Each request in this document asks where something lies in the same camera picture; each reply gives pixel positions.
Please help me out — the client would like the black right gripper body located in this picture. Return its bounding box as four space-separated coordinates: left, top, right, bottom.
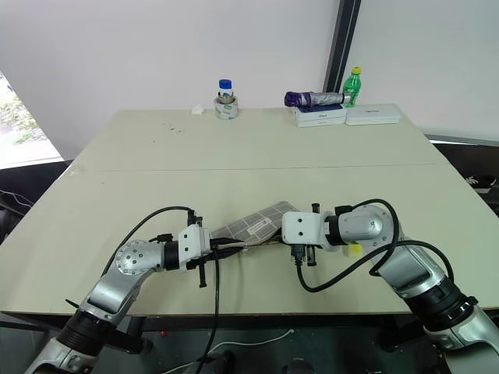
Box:
289 242 318 269

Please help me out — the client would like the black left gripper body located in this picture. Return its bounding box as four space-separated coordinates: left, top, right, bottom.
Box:
186 237 221 289

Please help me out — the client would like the grey grid pattern pouch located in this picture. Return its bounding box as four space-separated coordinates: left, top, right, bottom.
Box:
210 199 303 251

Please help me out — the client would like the white flat product box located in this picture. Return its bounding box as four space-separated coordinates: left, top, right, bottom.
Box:
292 104 348 129

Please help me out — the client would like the white tape roll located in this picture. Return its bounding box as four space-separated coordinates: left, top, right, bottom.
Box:
213 95 240 121

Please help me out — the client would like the folded purple grey umbrella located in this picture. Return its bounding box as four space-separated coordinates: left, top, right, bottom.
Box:
284 90 345 108

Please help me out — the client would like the small bottle with blue cap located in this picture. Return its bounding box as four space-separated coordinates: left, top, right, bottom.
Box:
217 79 235 104

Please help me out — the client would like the white rectangular case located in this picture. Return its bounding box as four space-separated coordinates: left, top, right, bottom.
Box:
344 103 402 126

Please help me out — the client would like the green bottle with yellow cap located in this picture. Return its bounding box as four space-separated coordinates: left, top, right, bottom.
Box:
342 66 363 108

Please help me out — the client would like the black and white sneaker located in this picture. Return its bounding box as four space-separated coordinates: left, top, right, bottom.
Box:
465 174 499 194

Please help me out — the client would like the window with greenery outside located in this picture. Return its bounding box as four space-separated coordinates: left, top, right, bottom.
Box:
0 69 65 169

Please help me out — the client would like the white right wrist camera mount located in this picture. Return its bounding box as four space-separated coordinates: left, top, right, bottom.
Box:
281 210 327 247

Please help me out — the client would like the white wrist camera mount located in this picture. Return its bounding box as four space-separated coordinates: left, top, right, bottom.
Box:
178 224 214 270
281 210 327 247

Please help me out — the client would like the black left wrist hanging cable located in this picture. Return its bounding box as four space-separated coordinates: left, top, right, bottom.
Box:
196 249 224 365

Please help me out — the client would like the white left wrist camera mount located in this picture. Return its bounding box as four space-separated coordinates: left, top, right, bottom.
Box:
178 224 214 270

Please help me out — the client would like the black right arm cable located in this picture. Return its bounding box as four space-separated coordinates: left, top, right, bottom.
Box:
290 198 455 293

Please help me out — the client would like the black table frame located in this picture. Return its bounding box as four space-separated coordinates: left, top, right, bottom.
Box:
0 310 434 355

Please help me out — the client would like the black left arm loop cable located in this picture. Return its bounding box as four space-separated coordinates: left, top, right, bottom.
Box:
101 205 196 278

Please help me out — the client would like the white cord under table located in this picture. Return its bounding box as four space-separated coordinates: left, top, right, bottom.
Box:
171 328 296 374

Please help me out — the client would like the dark vertical window frame post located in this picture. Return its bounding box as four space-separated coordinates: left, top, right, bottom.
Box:
323 0 363 94

